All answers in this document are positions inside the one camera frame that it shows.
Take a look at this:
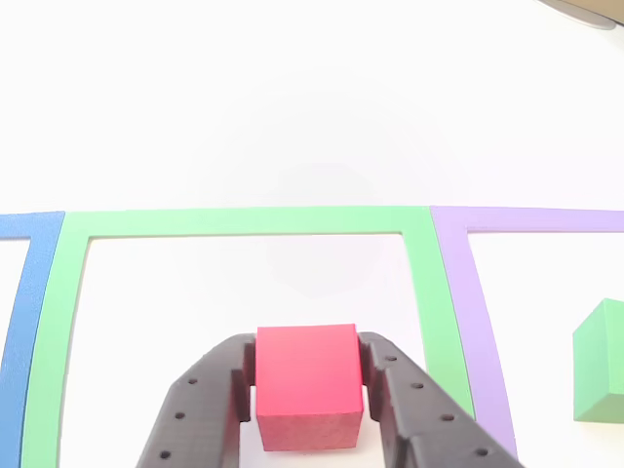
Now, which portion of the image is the green square frame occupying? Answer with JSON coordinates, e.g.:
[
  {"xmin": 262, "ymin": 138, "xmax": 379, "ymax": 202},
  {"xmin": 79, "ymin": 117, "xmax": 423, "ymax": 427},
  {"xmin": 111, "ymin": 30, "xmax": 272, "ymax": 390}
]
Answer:
[{"xmin": 19, "ymin": 205, "xmax": 477, "ymax": 468}]

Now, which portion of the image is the green block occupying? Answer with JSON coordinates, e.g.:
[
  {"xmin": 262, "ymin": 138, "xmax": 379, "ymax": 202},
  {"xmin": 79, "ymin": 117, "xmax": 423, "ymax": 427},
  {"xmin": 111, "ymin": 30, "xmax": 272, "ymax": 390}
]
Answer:
[{"xmin": 571, "ymin": 297, "xmax": 624, "ymax": 424}]

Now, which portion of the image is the purple square frame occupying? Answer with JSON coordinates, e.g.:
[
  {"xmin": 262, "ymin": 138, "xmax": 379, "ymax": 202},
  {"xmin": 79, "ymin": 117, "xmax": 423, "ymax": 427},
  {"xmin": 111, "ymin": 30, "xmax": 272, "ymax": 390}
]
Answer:
[{"xmin": 429, "ymin": 205, "xmax": 624, "ymax": 459}]

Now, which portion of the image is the blue square frame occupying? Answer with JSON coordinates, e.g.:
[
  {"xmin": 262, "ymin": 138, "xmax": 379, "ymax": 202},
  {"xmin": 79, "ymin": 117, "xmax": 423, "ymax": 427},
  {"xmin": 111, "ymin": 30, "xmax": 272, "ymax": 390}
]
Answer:
[{"xmin": 0, "ymin": 211, "xmax": 67, "ymax": 468}]

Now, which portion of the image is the polymaker cardboard box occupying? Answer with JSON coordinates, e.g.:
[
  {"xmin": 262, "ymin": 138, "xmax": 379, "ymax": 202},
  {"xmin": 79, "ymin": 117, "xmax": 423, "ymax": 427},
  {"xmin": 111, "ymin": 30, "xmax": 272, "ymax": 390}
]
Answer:
[{"xmin": 535, "ymin": 0, "xmax": 624, "ymax": 20}]

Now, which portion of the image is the small red cube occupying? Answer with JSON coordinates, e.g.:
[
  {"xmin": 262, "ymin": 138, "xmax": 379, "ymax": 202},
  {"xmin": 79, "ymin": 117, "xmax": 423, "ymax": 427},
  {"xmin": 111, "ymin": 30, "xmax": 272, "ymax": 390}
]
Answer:
[{"xmin": 255, "ymin": 323, "xmax": 366, "ymax": 452}]

